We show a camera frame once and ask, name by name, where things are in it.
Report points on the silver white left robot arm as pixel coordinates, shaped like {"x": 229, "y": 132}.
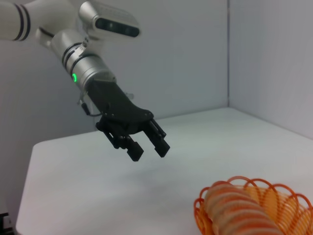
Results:
{"x": 90, "y": 66}

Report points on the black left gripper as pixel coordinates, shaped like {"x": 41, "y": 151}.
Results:
{"x": 115, "y": 105}

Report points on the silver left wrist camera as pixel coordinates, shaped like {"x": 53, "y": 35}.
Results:
{"x": 115, "y": 24}

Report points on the black frame piece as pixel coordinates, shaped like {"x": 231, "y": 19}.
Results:
{"x": 5, "y": 225}

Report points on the long orange striped bread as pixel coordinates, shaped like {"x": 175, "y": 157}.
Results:
{"x": 239, "y": 210}

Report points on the orange plastic woven basket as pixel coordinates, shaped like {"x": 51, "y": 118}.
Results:
{"x": 293, "y": 208}

